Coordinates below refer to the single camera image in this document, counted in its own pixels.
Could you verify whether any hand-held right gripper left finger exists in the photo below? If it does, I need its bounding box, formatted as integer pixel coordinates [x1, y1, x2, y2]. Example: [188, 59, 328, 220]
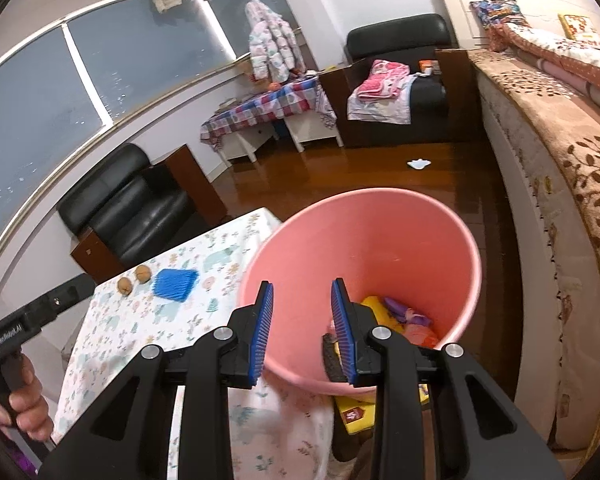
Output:
[37, 281, 276, 480]

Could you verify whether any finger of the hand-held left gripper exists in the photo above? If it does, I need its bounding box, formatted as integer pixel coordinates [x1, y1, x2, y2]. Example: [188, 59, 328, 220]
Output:
[30, 274, 97, 325]

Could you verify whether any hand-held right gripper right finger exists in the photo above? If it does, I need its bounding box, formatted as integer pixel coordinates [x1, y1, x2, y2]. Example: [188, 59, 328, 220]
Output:
[330, 277, 566, 480]

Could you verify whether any black scrub pad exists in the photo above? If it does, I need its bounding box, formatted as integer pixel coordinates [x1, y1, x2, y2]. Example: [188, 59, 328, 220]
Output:
[321, 332, 349, 384]

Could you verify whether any purple scrub pad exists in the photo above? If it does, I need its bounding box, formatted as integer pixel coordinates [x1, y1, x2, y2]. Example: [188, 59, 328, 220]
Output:
[384, 297, 434, 329]

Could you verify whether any orange scrub pad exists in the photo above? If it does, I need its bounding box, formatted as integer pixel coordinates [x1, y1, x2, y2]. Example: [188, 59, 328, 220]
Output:
[400, 322, 440, 352]

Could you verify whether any pink plastic bucket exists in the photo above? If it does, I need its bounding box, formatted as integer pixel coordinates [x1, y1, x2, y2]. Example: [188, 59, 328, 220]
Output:
[239, 187, 482, 396]

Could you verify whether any person's left hand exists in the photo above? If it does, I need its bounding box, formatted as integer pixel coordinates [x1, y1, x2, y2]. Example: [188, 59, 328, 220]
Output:
[0, 352, 56, 445]

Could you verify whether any floral tablecloth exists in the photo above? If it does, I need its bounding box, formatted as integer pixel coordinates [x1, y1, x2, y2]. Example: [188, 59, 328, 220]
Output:
[50, 207, 337, 480]

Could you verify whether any yellow printed box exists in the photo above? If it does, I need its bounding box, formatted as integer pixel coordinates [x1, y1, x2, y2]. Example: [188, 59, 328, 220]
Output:
[334, 384, 431, 436]

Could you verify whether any black leather armchair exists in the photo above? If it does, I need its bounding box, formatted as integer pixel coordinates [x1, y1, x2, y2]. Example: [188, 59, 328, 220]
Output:
[319, 12, 474, 150]
[57, 142, 229, 286]

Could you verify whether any blue scrub pad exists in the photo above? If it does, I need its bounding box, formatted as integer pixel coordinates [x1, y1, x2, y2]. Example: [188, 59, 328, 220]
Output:
[152, 268, 201, 304]

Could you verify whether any white side cabinet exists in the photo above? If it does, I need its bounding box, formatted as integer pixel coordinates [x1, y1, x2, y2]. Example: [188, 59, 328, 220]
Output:
[284, 110, 345, 154]
[220, 120, 281, 164]

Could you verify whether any large window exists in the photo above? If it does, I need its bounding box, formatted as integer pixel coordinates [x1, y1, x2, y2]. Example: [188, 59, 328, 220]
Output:
[0, 0, 307, 261]

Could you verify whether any pale patterned mattress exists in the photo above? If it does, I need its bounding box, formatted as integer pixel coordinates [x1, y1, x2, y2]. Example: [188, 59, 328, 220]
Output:
[472, 75, 600, 457]

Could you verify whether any checked tablecloth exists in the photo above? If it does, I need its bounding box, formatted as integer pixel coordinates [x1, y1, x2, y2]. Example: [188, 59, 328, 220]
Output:
[200, 77, 339, 152]

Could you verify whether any pale printed cloth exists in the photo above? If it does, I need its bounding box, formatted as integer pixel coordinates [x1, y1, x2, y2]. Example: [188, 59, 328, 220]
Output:
[347, 77, 417, 124]

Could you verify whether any pink printed blanket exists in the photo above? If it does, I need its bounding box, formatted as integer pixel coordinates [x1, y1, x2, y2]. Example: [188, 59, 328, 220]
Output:
[356, 59, 411, 102]

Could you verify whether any brown floral blanket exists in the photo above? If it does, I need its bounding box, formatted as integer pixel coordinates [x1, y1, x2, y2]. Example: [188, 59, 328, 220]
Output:
[472, 49, 600, 313]

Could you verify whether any white printed padded jacket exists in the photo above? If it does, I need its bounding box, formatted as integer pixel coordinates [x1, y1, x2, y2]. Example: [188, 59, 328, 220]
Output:
[245, 0, 306, 84]

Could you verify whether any white bed headboard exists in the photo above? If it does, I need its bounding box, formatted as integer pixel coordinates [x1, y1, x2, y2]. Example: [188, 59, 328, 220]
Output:
[432, 0, 600, 52]

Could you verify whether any colourful printed pillow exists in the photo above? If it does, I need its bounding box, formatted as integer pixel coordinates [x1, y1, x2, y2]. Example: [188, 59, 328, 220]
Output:
[469, 0, 529, 52]

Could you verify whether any pink dotted quilt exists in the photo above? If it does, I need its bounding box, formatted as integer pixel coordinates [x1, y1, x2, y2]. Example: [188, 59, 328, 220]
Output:
[485, 22, 600, 112]

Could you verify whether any yellow patterned cushion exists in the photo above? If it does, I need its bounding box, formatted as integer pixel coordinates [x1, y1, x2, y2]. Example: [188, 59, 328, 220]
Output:
[557, 12, 600, 52]

